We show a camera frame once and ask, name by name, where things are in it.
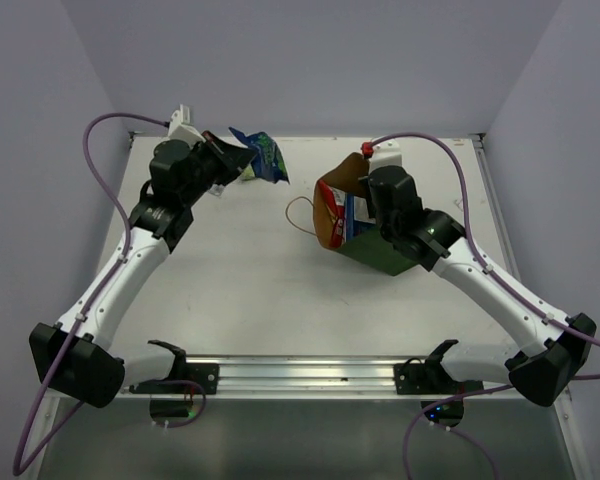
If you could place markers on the green paper bag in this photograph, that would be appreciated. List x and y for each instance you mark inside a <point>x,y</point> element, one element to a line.
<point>368,248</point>

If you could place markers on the light green snack packet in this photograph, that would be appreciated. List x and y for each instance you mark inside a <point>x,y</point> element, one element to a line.
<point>248,174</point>

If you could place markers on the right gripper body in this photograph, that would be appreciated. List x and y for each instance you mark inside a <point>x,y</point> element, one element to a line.
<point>387,227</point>

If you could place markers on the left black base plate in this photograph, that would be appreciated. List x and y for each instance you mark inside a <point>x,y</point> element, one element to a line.
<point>205,374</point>

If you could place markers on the blue Burts chips bag front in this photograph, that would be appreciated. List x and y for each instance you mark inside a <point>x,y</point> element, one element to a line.
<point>269,163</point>

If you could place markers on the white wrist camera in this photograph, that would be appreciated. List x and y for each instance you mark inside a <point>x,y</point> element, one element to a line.
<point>387,153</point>
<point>181,126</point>

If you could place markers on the blue Burts chips bag back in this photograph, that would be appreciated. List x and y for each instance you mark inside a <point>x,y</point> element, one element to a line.
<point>357,219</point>

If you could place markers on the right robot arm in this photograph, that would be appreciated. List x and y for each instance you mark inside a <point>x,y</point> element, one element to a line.
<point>548,346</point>

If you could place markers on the silver grey snack packet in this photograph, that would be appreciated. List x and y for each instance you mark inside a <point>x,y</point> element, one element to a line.
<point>216,190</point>

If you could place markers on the blue burts chips bag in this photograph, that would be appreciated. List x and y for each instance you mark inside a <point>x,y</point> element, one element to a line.
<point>357,219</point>
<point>269,163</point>

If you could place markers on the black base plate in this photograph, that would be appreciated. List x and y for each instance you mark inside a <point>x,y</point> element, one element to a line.
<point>427,377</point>
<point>205,374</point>

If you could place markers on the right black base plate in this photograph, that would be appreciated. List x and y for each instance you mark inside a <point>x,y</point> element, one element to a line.
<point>427,377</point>

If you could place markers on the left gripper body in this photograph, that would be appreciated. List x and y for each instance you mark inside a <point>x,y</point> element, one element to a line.
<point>208,165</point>

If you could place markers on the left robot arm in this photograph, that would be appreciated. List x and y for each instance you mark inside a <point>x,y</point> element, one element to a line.
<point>72,356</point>

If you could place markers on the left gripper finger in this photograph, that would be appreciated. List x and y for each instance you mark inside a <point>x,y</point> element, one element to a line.
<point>235,165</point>
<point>227,151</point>

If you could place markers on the aluminium mounting rail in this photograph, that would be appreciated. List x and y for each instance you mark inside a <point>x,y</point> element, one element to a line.
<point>272,377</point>

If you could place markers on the large red white chips bag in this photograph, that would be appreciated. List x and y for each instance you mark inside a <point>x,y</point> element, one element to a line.
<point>329,215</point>

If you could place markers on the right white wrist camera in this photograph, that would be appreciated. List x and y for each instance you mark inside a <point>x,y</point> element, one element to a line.
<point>387,153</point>

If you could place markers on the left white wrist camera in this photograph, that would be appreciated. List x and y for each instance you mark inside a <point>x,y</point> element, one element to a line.
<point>181,126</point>

